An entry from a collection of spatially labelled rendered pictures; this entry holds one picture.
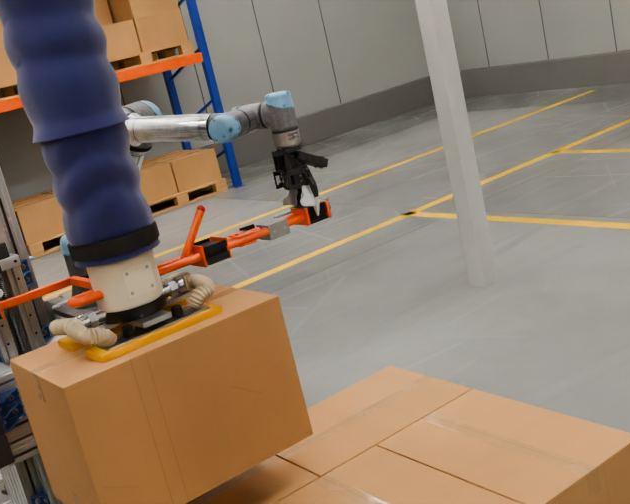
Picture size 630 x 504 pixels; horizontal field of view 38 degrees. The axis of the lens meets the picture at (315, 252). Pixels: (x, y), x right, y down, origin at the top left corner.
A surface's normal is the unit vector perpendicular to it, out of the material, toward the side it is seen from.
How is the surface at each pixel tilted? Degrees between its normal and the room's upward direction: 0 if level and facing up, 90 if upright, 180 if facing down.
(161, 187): 90
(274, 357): 89
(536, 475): 0
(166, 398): 89
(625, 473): 90
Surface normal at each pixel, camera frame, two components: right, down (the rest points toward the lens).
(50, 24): 0.17, -0.08
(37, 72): -0.24, 0.04
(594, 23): -0.78, 0.33
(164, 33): 0.58, 0.07
